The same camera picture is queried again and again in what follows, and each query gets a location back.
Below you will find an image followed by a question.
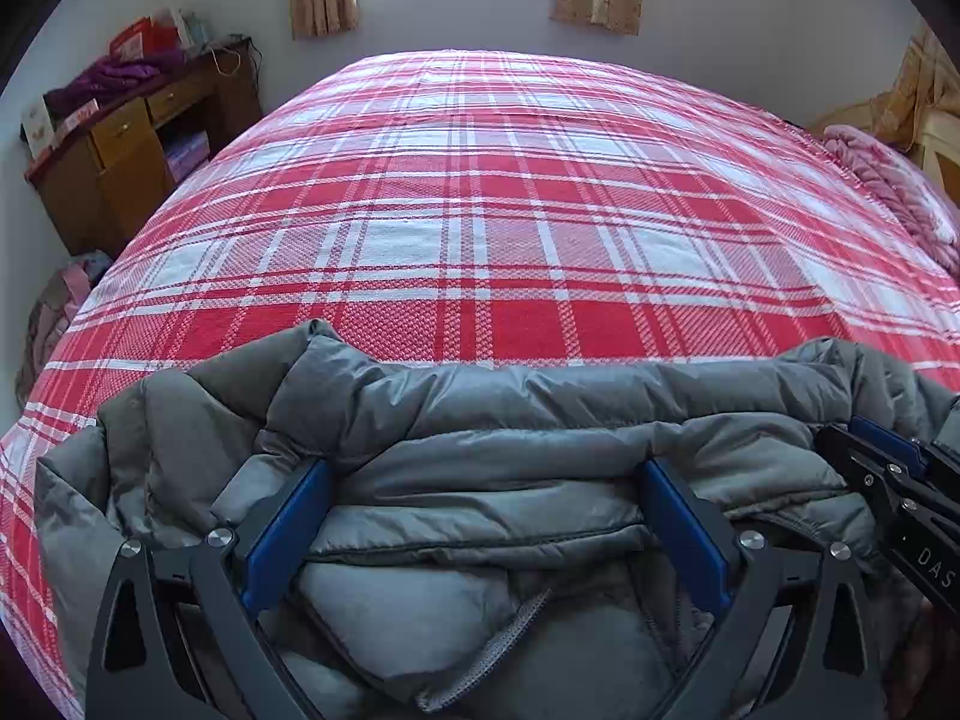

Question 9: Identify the grey puffer jacket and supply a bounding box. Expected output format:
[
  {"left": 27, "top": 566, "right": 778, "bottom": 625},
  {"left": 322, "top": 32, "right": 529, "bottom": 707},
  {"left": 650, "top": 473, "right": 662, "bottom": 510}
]
[{"left": 34, "top": 319, "right": 960, "bottom": 720}]

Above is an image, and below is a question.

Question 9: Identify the white printed box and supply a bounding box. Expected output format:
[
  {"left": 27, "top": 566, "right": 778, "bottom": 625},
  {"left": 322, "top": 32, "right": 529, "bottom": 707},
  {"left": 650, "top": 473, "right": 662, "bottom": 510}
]
[{"left": 20, "top": 100, "right": 58, "bottom": 160}]

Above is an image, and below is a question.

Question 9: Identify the pink quilt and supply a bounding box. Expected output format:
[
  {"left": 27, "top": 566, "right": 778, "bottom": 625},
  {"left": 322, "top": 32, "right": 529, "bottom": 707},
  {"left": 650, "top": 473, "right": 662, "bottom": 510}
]
[{"left": 821, "top": 124, "right": 960, "bottom": 276}]

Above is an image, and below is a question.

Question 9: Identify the pile of clothes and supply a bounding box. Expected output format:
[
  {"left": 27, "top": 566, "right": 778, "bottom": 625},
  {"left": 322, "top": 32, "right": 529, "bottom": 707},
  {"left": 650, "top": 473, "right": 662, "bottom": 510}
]
[{"left": 13, "top": 250, "right": 115, "bottom": 410}]

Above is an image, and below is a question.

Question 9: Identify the white cable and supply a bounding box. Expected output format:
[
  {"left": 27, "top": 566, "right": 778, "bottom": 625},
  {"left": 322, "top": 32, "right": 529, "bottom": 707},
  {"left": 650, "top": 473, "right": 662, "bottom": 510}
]
[{"left": 206, "top": 36, "right": 263, "bottom": 80}]

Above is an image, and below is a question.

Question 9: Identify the red plaid bed sheet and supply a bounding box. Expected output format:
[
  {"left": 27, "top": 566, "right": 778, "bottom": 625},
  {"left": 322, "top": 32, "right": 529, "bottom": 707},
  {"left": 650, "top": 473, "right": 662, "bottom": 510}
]
[{"left": 0, "top": 49, "right": 960, "bottom": 720}]

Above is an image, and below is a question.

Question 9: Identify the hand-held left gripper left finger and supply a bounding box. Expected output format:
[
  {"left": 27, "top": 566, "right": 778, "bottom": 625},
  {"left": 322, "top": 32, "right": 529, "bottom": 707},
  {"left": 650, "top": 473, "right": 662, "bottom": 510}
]
[{"left": 86, "top": 457, "right": 335, "bottom": 720}]

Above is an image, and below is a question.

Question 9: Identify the stack of boxes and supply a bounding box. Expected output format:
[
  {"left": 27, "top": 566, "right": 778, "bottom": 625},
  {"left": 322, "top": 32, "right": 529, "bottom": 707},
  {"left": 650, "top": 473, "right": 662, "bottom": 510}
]
[{"left": 163, "top": 130, "right": 211, "bottom": 182}]

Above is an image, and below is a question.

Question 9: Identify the flat red box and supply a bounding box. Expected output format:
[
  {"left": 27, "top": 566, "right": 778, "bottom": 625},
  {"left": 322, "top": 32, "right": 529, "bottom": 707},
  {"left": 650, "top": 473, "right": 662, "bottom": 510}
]
[{"left": 26, "top": 97, "right": 104, "bottom": 166}]

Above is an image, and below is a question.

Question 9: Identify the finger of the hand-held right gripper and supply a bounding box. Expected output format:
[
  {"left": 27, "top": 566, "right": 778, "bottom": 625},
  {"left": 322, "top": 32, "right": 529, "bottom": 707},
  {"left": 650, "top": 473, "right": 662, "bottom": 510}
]
[
  {"left": 816, "top": 424, "right": 960, "bottom": 541},
  {"left": 850, "top": 415, "right": 960, "bottom": 496}
]

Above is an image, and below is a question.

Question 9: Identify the purple clothing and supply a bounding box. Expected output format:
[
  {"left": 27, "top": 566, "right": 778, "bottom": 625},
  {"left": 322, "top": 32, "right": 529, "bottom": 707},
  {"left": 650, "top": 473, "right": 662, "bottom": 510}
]
[{"left": 43, "top": 51, "right": 187, "bottom": 112}]

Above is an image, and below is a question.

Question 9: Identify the wooden desk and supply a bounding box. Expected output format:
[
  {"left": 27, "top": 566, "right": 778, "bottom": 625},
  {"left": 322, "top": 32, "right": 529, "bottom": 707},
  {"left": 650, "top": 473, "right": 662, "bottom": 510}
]
[{"left": 22, "top": 37, "right": 265, "bottom": 257}]

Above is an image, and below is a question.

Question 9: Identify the red gift box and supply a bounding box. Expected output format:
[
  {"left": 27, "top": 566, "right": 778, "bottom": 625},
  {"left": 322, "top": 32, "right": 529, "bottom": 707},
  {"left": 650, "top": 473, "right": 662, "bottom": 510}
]
[{"left": 107, "top": 13, "right": 182, "bottom": 59}]

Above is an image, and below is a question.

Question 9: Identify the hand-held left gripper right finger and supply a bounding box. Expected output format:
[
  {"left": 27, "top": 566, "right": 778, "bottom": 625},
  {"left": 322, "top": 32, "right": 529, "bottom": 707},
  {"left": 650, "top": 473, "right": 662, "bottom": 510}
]
[{"left": 637, "top": 457, "right": 886, "bottom": 720}]

